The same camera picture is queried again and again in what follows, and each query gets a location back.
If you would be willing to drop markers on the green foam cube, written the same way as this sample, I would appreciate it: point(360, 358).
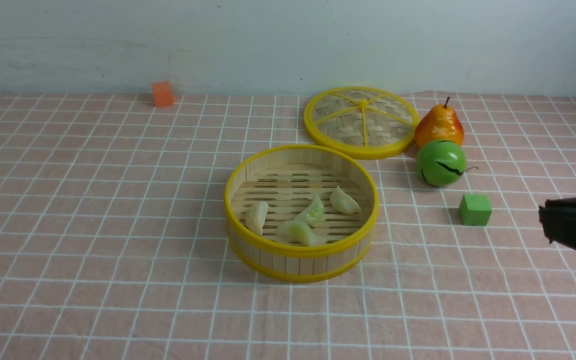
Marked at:
point(475, 209)

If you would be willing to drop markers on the orange yellow toy pear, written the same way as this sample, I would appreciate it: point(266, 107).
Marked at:
point(441, 123)

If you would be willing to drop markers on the yellow bamboo steamer lid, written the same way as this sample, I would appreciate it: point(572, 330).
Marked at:
point(363, 123)

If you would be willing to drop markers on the green toy apple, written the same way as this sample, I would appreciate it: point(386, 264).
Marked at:
point(441, 163)

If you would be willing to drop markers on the orange foam cube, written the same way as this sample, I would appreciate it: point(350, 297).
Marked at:
point(162, 93)

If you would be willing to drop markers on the pale dumpling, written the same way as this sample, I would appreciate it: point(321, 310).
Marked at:
point(343, 202)
point(255, 217)

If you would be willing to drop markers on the greenish dumpling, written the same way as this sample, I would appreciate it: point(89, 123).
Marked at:
point(298, 231)
point(314, 213)

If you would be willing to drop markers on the yellow bamboo steamer tray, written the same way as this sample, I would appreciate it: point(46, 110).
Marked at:
point(287, 177)

